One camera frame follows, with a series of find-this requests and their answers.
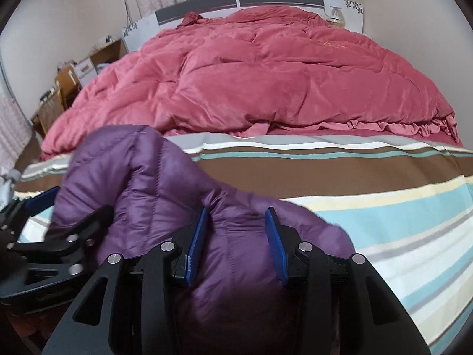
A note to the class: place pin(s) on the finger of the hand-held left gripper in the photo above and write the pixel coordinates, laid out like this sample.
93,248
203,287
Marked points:
42,198
87,225

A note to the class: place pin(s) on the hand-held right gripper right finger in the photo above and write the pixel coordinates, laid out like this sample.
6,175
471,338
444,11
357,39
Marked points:
276,246

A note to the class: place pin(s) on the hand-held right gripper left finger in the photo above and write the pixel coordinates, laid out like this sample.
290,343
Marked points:
195,246

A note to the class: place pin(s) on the purple down jacket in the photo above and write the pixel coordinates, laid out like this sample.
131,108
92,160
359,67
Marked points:
147,177

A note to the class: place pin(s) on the white lace curtain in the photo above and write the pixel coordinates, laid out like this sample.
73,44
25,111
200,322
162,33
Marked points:
13,129

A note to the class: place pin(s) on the wooden chair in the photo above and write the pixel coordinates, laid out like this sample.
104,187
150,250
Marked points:
51,111

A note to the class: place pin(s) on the striped bed sheet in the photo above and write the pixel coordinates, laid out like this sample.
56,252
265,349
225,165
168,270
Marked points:
369,207

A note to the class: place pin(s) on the brown cardboard box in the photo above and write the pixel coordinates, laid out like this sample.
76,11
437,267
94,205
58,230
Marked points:
66,79

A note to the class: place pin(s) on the white storage box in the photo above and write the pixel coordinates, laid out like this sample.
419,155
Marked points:
85,70

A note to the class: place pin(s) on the wooden nightstand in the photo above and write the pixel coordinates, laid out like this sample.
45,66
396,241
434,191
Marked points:
109,51

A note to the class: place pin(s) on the red comforter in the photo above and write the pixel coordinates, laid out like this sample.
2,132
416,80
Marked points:
258,81

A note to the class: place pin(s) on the red pillow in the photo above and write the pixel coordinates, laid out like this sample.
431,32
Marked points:
189,19

